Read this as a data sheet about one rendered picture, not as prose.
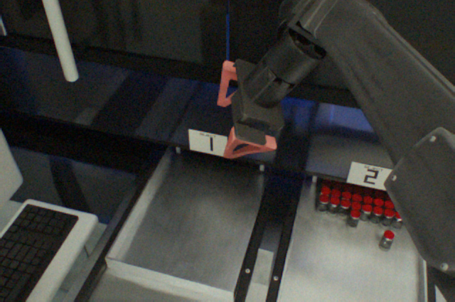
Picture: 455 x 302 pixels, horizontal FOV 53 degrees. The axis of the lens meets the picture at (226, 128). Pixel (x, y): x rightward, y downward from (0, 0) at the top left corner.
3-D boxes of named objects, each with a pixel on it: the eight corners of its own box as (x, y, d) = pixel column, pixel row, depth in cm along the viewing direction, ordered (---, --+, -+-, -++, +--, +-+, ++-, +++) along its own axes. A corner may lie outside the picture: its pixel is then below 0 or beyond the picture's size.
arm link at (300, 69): (293, 38, 52) (331, 62, 54) (296, 6, 57) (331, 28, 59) (259, 74, 57) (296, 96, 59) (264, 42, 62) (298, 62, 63)
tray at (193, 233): (170, 151, 115) (169, 141, 113) (271, 173, 110) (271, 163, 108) (107, 267, 91) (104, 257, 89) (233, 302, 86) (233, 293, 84)
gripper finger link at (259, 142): (207, 165, 64) (243, 130, 58) (204, 124, 68) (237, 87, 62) (248, 174, 67) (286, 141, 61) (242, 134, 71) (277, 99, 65)
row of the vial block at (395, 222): (317, 206, 102) (320, 192, 99) (400, 224, 99) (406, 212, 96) (316, 214, 101) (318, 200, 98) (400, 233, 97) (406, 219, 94)
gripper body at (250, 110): (237, 123, 60) (269, 89, 55) (229, 66, 65) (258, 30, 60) (277, 134, 63) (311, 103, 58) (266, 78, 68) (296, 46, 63)
